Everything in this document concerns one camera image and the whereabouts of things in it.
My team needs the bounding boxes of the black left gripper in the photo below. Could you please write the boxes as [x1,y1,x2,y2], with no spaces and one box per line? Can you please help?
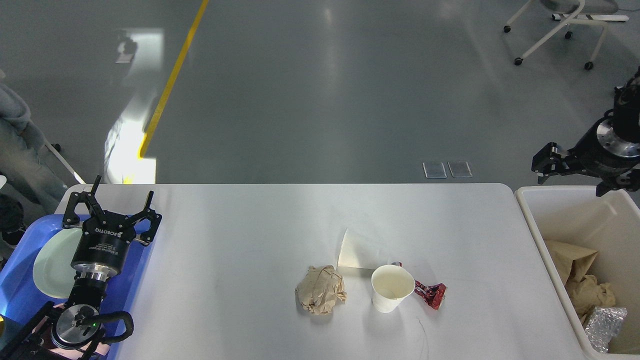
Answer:
[61,175,163,278]

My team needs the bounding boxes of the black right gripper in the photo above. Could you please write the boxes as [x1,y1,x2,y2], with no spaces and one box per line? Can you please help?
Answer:
[531,118,640,198]

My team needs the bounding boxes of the light green plate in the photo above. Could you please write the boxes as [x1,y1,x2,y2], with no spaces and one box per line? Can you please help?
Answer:
[32,228,83,299]

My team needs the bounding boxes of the aluminium foil sheet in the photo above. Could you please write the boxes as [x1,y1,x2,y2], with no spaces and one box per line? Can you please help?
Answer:
[584,306,627,354]

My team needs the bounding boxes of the brown paper ball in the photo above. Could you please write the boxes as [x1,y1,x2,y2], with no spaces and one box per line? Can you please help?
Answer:
[295,265,348,315]

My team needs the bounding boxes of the white paper cup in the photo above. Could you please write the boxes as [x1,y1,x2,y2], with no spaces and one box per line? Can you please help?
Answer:
[371,264,416,313]
[337,228,391,270]

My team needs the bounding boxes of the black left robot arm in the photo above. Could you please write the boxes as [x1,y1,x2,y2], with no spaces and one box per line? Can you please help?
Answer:
[1,176,162,360]

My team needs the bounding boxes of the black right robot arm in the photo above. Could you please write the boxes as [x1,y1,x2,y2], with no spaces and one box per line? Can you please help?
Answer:
[531,72,640,197]

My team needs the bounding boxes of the beige plastic bin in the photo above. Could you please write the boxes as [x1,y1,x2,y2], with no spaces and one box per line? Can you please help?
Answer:
[515,186,640,360]

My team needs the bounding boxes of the brown paper in bin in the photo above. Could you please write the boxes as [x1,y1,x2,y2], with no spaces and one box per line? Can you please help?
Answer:
[544,240,599,286]

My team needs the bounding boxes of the white chair base left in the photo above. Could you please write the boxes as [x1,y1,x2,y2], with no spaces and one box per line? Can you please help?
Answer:
[45,142,87,185]

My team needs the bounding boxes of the blue plastic tray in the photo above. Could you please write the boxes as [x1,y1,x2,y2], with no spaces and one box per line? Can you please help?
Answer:
[1,214,145,348]

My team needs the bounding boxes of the floor socket cover right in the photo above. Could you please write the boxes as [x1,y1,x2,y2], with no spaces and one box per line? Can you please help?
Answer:
[447,161,473,178]

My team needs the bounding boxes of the floor socket cover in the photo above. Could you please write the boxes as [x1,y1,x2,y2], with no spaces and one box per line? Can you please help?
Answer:
[422,161,448,179]
[447,161,473,178]

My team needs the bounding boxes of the floor socket cover left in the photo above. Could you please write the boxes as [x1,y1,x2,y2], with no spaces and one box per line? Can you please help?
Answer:
[422,161,448,179]

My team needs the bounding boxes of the white office chair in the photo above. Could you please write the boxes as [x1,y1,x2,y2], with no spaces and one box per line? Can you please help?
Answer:
[513,0,619,71]

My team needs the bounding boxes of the red snack wrapper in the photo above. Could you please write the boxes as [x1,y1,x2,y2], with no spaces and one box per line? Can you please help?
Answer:
[409,280,447,311]

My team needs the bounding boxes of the flattened white paper cup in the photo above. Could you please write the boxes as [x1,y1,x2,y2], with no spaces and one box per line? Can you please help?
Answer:
[337,228,391,270]

